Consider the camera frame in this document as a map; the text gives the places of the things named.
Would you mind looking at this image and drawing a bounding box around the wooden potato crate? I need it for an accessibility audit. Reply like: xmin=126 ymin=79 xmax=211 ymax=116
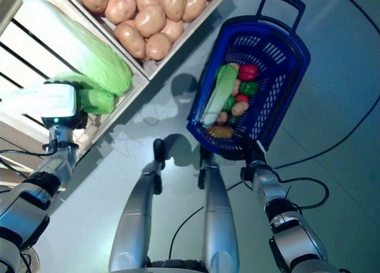
xmin=58 ymin=0 xmax=235 ymax=81

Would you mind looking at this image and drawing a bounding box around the slatted wooden crate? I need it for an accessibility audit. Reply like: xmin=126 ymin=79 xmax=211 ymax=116
xmin=0 ymin=0 xmax=150 ymax=167

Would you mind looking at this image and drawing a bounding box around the peach coloured vegetable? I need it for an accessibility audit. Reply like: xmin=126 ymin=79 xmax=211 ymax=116
xmin=230 ymin=78 xmax=242 ymax=96

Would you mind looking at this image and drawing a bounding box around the long black floor cable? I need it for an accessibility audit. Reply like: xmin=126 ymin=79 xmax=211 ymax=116
xmin=274 ymin=0 xmax=380 ymax=170

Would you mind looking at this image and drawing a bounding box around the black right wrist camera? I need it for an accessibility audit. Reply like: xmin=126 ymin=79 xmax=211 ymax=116
xmin=239 ymin=165 xmax=253 ymax=182

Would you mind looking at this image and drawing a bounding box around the yellow corn cob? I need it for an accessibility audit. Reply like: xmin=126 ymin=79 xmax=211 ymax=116
xmin=207 ymin=124 xmax=236 ymax=139

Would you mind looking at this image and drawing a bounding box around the dark robot waist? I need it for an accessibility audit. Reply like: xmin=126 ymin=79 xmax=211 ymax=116
xmin=145 ymin=259 xmax=208 ymax=273

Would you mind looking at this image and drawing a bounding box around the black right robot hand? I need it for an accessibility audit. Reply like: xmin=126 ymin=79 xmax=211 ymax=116
xmin=248 ymin=141 xmax=267 ymax=167

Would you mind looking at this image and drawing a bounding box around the red bell pepper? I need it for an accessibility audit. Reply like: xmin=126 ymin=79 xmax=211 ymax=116
xmin=238 ymin=64 xmax=258 ymax=81

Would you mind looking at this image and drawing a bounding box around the thin black floor cable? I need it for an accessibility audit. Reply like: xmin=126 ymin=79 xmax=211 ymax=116
xmin=170 ymin=206 xmax=206 ymax=264

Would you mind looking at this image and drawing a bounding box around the grey woven basket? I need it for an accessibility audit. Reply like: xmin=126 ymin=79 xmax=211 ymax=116
xmin=17 ymin=248 xmax=42 ymax=273

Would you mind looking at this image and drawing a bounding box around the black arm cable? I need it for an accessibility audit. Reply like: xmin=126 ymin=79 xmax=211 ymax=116
xmin=227 ymin=176 xmax=331 ymax=211
xmin=0 ymin=141 xmax=59 ymax=179

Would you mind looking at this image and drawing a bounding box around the green white napa cabbage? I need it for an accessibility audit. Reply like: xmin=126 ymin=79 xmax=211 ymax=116
xmin=5 ymin=72 xmax=116 ymax=116
xmin=201 ymin=64 xmax=240 ymax=128
xmin=14 ymin=0 xmax=134 ymax=97

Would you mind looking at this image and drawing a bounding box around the blue plastic shopping basket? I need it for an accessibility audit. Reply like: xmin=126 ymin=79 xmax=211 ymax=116
xmin=186 ymin=0 xmax=312 ymax=161

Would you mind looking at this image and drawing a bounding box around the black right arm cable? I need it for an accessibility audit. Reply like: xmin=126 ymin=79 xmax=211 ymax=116
xmin=227 ymin=176 xmax=331 ymax=211

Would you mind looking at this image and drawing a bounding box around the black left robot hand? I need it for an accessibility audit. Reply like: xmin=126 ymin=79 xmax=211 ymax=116
xmin=40 ymin=81 xmax=90 ymax=130

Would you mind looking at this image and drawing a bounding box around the small tan potato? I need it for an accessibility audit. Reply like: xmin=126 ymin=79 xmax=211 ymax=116
xmin=230 ymin=100 xmax=249 ymax=117

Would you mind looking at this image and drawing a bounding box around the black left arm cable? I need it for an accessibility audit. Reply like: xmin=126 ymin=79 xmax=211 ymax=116
xmin=0 ymin=141 xmax=59 ymax=179

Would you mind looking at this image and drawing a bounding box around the dark green pepper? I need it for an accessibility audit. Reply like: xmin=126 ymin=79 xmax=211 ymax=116
xmin=221 ymin=94 xmax=238 ymax=113

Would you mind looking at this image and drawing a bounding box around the green bell pepper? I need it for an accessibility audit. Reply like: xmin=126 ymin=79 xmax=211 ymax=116
xmin=238 ymin=81 xmax=259 ymax=97

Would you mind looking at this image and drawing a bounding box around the silver left robot leg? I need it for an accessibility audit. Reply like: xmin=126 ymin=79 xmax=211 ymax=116
xmin=108 ymin=138 xmax=164 ymax=272

